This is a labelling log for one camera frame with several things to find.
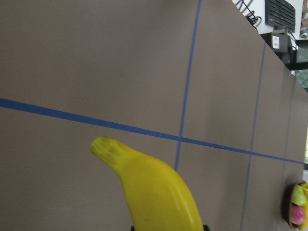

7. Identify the red apple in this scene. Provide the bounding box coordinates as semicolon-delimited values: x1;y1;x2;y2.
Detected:
289;204;306;225

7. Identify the yellow banana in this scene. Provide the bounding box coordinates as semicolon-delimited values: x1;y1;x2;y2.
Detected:
90;137;204;231

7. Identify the green pear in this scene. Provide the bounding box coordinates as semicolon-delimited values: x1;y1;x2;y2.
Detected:
291;185;307;206

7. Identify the black keyboard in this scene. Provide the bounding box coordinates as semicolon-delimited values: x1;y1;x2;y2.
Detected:
265;0;296;32

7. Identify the woven wicker fruit basket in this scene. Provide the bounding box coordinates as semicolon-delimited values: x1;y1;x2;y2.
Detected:
281;180;308;231

